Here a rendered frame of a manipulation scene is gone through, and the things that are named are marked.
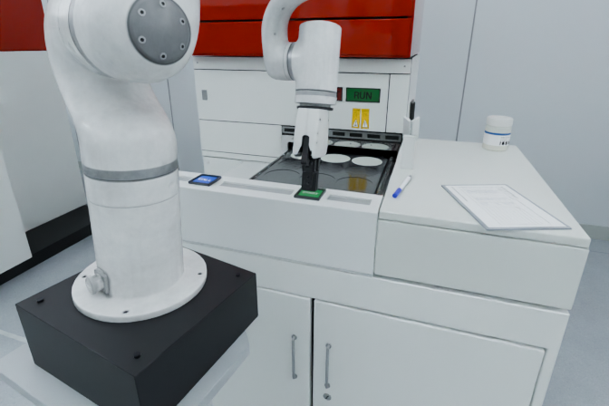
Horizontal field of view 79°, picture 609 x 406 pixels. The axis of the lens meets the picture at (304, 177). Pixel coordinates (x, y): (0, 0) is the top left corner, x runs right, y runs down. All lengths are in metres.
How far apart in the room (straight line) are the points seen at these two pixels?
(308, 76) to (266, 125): 0.72
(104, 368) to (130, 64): 0.35
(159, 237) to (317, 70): 0.42
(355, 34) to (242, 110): 0.52
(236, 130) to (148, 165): 1.01
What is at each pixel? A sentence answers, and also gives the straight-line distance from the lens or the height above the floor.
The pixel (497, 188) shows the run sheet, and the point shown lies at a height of 0.97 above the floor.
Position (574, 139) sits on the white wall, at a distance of 2.97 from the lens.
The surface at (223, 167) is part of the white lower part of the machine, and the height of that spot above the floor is 0.78.
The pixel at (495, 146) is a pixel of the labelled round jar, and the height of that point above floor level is 0.98.
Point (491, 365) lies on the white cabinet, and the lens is 0.90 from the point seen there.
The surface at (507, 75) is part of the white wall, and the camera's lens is 2.80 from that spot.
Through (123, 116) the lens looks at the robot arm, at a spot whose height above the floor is 1.18.
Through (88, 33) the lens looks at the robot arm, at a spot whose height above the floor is 1.28.
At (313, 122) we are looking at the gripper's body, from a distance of 0.72.
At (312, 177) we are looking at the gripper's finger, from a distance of 0.76.
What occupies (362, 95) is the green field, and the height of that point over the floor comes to 1.10.
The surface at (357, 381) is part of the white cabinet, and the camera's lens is 0.99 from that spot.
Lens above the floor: 1.27
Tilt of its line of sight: 20 degrees down
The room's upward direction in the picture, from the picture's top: straight up
